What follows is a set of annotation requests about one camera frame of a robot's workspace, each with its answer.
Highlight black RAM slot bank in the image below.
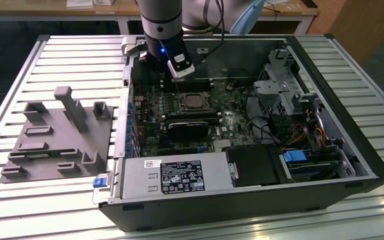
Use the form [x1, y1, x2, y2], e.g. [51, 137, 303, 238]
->
[167, 111, 221, 120]
[178, 77, 213, 91]

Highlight CPU socket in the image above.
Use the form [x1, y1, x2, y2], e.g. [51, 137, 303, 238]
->
[175, 91, 213, 112]

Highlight black graphics card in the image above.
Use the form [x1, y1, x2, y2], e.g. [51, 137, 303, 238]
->
[167, 120, 210, 140]

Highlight green motherboard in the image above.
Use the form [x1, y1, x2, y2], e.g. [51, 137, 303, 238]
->
[134, 78, 258, 157]

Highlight wooden desk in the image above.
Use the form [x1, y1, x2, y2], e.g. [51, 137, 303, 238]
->
[0, 0, 319, 35]

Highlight grey metal drive cage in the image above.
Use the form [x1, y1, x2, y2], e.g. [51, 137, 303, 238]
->
[254, 49, 317, 117]

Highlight silver chipset heatsink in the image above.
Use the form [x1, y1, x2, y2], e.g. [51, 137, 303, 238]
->
[214, 139, 234, 151]

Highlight grey parts rack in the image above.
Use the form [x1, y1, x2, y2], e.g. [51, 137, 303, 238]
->
[0, 86, 117, 185]

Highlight silver power supply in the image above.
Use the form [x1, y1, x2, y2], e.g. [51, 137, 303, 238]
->
[110, 151, 238, 201]

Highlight black optical drive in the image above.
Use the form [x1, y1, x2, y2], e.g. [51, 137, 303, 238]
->
[223, 144, 289, 188]

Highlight blue case latch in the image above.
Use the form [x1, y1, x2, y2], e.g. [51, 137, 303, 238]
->
[92, 176, 109, 189]

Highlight hard disk in blue carrier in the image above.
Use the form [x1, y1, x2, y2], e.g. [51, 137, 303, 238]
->
[281, 149, 345, 183]

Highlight wooden cabinet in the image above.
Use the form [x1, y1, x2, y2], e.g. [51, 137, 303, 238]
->
[307, 0, 384, 63]

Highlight black PC case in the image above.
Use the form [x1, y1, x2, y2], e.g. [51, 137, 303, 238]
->
[98, 33, 384, 232]

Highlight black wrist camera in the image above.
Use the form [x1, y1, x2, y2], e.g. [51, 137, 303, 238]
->
[138, 48, 162, 66]

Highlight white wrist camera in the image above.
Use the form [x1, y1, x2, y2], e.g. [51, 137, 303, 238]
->
[167, 53, 197, 80]

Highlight black data cable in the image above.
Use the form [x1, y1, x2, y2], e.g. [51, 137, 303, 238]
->
[247, 115, 283, 146]

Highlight yellow red power wires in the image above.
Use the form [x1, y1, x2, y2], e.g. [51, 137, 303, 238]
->
[287, 123, 326, 148]

